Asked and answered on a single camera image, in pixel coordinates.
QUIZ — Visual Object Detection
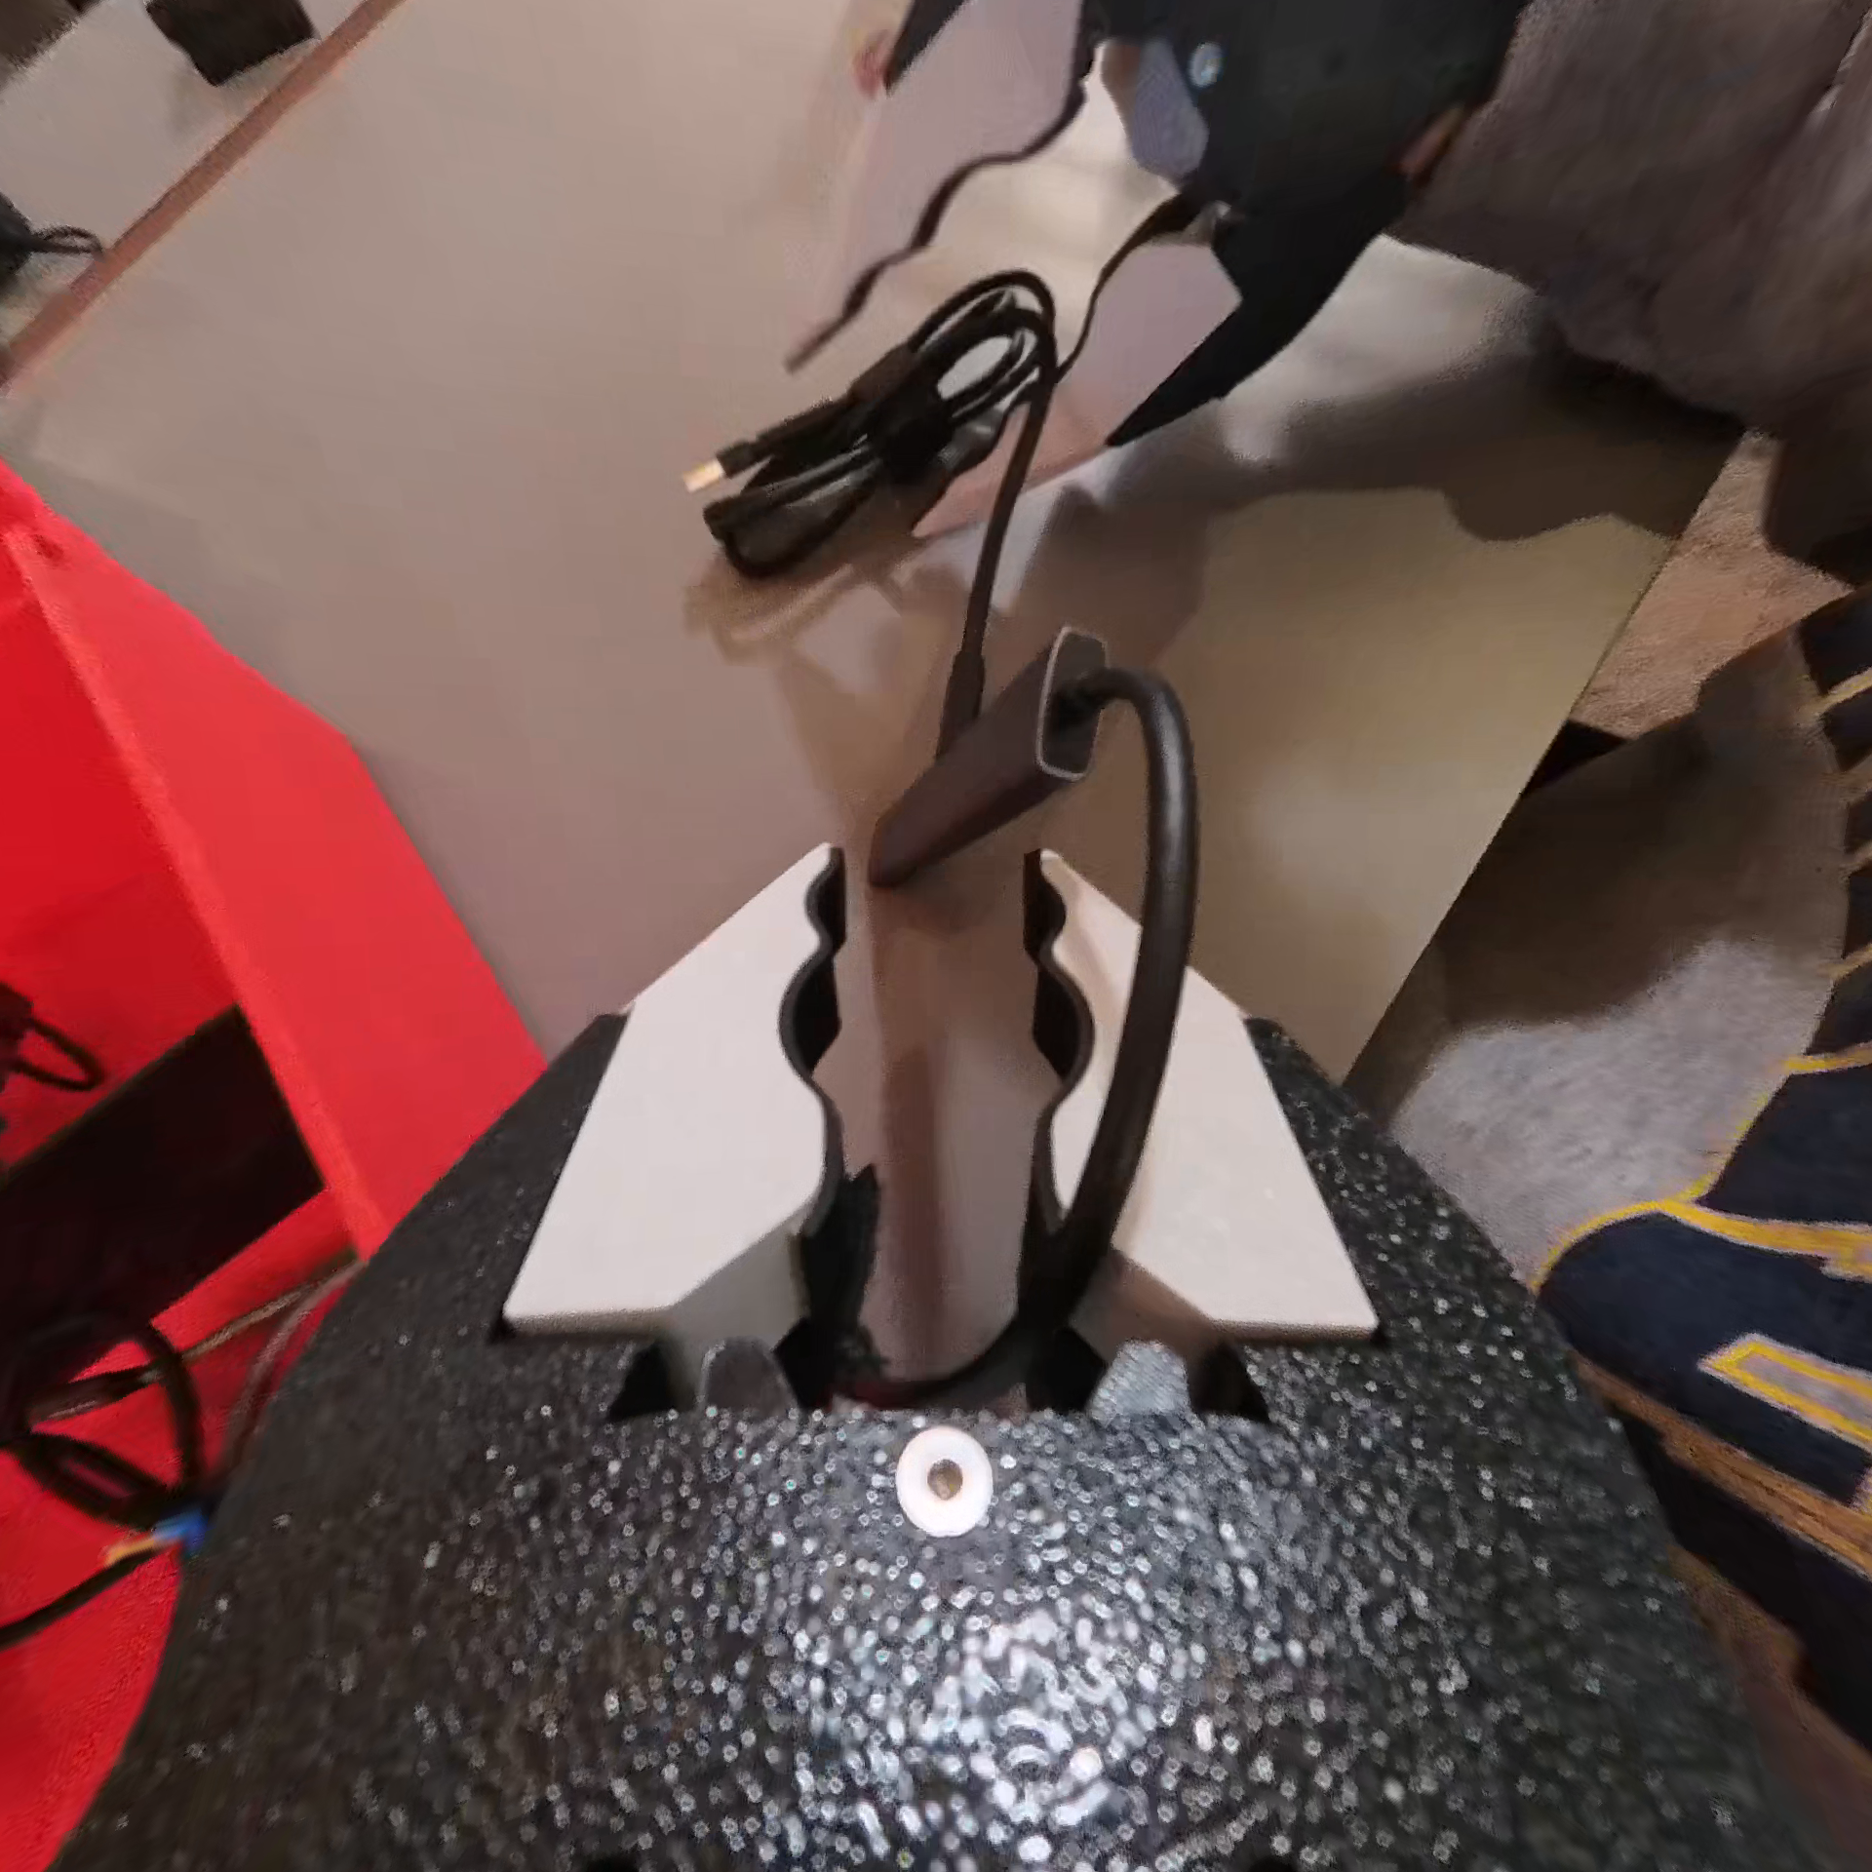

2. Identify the person's right forearm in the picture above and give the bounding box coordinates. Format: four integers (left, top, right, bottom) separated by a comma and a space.
1390, 0, 1872, 439

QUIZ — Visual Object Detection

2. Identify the black usb hub with cable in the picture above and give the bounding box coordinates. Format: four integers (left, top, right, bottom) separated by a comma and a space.
840, 625, 1204, 1409

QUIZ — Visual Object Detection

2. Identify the thin black cable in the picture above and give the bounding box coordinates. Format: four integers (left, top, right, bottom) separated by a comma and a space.
0, 983, 107, 1094

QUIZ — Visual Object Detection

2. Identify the coiled black cable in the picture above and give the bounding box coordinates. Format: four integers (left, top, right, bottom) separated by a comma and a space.
0, 1316, 207, 1538

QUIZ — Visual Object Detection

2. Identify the long black usb-c cable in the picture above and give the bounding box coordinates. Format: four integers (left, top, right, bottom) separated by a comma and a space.
683, 266, 1062, 747

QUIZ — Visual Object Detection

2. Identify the small black box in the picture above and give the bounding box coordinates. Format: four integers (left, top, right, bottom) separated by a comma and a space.
145, 0, 317, 86

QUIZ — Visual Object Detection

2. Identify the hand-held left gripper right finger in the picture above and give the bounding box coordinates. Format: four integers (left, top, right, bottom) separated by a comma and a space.
1022, 848, 1382, 1354

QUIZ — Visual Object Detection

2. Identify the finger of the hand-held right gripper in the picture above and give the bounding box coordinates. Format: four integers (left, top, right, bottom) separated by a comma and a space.
1078, 202, 1249, 422
787, 0, 1101, 367

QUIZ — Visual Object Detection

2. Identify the small black battery charger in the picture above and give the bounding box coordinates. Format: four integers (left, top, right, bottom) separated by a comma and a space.
0, 190, 107, 293

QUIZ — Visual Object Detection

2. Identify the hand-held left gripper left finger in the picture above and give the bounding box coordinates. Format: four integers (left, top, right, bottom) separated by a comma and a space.
498, 841, 879, 1358

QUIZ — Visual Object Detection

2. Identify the orange plug cable blue tie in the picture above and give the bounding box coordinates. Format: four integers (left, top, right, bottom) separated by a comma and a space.
0, 1506, 213, 1647

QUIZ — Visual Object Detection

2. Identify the large red plastic bin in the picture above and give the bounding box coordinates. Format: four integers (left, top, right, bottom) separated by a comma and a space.
0, 460, 551, 1872

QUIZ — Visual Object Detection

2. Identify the black bin divider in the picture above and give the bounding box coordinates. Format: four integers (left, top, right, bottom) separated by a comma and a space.
0, 1005, 328, 1405

